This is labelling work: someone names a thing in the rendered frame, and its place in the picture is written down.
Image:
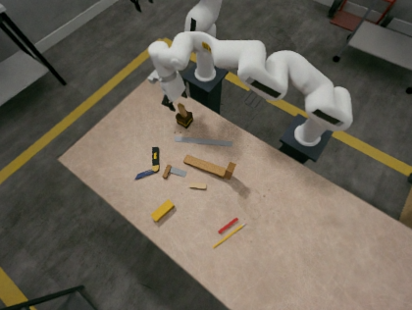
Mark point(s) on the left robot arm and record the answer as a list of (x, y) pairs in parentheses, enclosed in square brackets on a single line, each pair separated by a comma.
[(327, 107)]

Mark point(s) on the grey flat bar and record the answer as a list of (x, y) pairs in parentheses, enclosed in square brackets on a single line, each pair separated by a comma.
[(203, 141)]

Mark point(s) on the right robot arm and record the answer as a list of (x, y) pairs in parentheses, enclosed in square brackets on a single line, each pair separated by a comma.
[(202, 18)]

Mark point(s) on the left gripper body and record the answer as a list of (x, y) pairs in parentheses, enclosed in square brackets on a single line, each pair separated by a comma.
[(174, 88)]

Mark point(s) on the black sliding bevel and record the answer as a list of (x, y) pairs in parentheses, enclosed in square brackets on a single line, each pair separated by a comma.
[(155, 164)]

